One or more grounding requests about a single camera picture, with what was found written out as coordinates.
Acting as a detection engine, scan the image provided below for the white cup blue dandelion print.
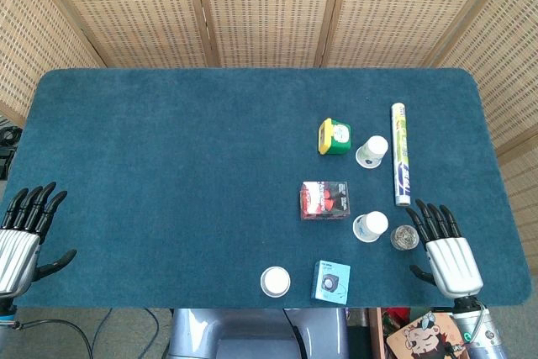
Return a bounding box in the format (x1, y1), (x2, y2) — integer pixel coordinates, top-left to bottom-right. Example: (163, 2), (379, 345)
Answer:
(260, 266), (292, 298)

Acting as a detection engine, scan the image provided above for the cling film roll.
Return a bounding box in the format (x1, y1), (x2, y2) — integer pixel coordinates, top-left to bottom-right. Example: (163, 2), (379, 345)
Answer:
(391, 102), (411, 208)

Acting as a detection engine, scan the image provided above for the grey robot torso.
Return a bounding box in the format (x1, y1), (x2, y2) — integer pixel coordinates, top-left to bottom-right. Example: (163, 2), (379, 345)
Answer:
(167, 307), (350, 359)

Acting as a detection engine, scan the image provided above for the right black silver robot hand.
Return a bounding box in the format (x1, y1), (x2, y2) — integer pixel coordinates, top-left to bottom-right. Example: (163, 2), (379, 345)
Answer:
(405, 198), (483, 298)

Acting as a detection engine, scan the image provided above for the brown wooden stand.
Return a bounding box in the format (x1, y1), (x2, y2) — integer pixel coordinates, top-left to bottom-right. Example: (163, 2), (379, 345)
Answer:
(367, 307), (388, 359)

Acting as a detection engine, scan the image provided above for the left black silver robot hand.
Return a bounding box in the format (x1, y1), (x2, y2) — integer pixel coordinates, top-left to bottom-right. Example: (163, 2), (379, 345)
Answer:
(0, 182), (78, 298)

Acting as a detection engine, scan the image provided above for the green yellow plastic box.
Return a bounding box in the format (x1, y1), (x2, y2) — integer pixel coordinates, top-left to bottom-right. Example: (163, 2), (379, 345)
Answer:
(317, 118), (352, 156)

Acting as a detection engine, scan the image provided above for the light blue speaker box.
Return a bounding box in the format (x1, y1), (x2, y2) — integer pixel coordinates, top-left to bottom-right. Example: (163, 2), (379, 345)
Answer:
(311, 260), (351, 305)

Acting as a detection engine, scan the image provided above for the blue carpet table cover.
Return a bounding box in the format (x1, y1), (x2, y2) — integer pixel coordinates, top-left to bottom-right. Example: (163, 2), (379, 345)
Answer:
(0, 67), (533, 309)

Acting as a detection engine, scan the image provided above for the white cup teal orchid print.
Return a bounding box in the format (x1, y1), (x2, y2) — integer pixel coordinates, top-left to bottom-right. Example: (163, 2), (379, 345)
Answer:
(352, 210), (389, 244)

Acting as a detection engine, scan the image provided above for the black floor cable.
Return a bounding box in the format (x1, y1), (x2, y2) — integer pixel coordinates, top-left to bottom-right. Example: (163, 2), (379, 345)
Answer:
(12, 319), (94, 359)

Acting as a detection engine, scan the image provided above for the clear red black capsule box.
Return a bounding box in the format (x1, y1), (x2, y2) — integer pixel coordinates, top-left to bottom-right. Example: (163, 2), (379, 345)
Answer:
(299, 181), (350, 221)

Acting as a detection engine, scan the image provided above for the black equipment on floor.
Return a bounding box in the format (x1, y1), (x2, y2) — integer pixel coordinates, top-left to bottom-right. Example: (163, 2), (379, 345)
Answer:
(0, 125), (22, 179)

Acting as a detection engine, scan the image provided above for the clear jar of paper clips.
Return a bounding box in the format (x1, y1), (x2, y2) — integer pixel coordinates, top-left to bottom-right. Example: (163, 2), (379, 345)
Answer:
(390, 225), (420, 251)

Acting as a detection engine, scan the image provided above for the blue floor cable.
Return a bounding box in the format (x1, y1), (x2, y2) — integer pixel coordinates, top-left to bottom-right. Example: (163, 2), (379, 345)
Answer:
(90, 308), (113, 351)

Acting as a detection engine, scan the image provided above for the woven bamboo folding screen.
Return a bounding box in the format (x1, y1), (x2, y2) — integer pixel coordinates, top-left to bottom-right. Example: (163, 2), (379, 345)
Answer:
(0, 0), (538, 270)

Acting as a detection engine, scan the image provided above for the cartoon printed cardboard box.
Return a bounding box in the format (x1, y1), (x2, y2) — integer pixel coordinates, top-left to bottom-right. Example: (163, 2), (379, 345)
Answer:
(385, 310), (463, 359)

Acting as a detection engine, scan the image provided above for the white cup fern leaf print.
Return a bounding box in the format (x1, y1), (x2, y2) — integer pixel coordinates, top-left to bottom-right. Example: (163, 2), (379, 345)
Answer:
(355, 135), (390, 169)

